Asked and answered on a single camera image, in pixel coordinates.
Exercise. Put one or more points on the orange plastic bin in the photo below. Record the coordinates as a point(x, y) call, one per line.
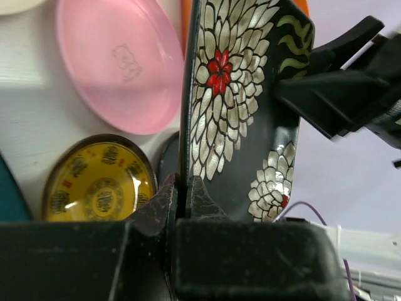
point(186, 12)

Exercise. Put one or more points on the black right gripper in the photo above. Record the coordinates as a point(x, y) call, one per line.
point(340, 102)

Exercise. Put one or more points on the cream round plate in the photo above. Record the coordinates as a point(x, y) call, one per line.
point(8, 7)

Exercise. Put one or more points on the teal square plate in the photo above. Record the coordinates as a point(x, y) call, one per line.
point(13, 206)

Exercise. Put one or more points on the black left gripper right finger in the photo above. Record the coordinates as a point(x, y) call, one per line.
point(215, 258)

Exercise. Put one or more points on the black floral rectangular plate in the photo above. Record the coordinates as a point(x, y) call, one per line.
point(235, 136)

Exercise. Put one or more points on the black glossy round plate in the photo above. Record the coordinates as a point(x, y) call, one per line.
point(168, 159)

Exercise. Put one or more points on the yellow patterned round plate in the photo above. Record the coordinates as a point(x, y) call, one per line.
point(104, 177)

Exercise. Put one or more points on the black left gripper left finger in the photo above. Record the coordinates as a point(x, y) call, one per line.
point(114, 260)

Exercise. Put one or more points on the pink round plate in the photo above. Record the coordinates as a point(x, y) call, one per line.
point(125, 61)

